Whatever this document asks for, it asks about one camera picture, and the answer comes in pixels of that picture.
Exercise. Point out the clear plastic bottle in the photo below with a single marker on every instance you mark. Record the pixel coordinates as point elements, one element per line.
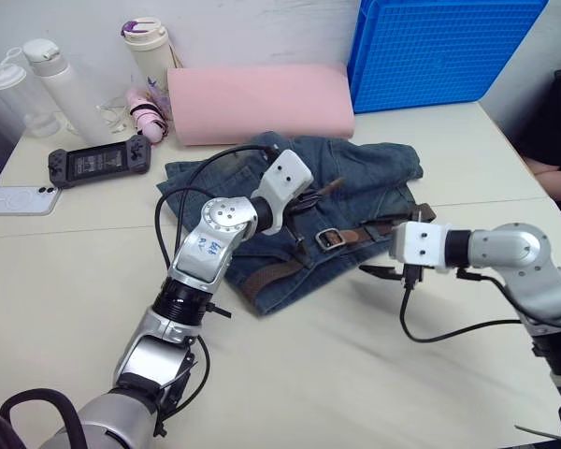
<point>14,93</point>

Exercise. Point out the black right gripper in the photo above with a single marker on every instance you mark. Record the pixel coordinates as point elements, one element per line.
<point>412,272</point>

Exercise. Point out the white insulated bottle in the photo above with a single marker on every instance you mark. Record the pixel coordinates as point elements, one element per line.
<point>70,93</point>

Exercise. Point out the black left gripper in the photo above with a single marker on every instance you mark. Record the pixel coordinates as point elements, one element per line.
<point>298,205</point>

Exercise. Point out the pink foam pillow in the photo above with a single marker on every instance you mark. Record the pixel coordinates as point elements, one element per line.
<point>262,103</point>

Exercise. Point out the cream bottle with purple lid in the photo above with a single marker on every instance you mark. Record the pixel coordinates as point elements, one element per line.
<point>147,51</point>

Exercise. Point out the white smartphone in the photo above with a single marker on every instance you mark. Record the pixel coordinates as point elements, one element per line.
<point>21,201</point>

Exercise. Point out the brown braided belt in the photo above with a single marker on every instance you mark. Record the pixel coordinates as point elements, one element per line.
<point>360,235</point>

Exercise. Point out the bystander's bare forearm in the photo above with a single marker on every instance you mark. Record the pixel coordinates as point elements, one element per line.
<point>556,180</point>

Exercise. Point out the blue denim shorts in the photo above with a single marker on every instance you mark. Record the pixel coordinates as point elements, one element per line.
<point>355,163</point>

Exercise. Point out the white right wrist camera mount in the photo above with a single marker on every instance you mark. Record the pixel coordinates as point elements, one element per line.
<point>418,245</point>

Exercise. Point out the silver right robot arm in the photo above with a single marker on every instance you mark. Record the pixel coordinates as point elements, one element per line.
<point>509,248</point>

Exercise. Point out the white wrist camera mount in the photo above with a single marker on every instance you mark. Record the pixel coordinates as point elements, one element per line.
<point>283,175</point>
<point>418,245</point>

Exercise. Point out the person in black shirt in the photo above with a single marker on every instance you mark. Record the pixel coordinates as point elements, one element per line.
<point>556,117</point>

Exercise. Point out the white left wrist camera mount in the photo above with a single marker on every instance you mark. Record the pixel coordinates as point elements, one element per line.
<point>283,175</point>

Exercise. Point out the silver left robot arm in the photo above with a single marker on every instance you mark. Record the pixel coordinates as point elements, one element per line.
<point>201,252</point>

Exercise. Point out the blue plastic crate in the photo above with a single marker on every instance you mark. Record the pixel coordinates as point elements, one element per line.
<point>439,51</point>

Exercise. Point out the black handheld game controller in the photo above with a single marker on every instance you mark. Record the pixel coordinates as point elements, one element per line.
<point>98,161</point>

